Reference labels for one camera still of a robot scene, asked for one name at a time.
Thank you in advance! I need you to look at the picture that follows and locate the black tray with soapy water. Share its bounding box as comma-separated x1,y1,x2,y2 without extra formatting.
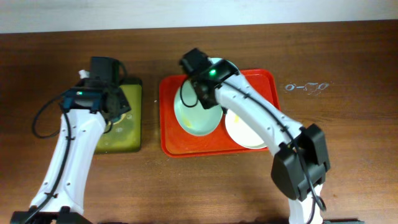
95,78,142,154

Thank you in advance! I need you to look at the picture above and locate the red plastic tray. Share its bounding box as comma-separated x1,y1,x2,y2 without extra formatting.
159,69,280,157

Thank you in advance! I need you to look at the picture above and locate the light blue plate at back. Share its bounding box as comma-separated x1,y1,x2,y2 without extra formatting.
208,57,240,77

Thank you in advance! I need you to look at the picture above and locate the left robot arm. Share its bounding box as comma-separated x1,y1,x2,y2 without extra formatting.
10,87,131,224

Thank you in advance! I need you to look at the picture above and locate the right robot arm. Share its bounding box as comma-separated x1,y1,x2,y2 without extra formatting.
181,58,331,223

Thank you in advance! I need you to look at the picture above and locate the light green plate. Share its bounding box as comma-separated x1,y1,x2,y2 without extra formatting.
173,81,223,136

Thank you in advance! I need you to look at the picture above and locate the green and yellow sponge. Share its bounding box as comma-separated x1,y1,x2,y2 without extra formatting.
108,113,126,124

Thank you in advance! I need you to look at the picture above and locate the cream white plate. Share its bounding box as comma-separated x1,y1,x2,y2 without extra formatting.
224,110,267,149

